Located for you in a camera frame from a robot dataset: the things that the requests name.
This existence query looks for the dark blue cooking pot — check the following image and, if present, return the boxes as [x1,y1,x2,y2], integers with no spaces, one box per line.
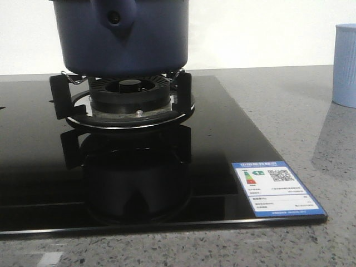
[53,0,189,77]

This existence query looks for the black metal pot support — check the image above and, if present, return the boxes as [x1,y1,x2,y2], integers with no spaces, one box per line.
[50,70,195,131]

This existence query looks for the black glass gas stove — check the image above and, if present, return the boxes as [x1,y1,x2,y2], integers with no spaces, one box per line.
[1,76,328,237]

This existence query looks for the blue energy label sticker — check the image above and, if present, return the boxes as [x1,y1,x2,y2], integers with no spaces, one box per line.
[232,161,326,217]

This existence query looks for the light blue ribbed cup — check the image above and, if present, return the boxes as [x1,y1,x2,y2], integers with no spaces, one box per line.
[333,23,355,108]

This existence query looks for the black round gas burner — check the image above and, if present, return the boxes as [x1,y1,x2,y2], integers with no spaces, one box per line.
[90,76,170,113]

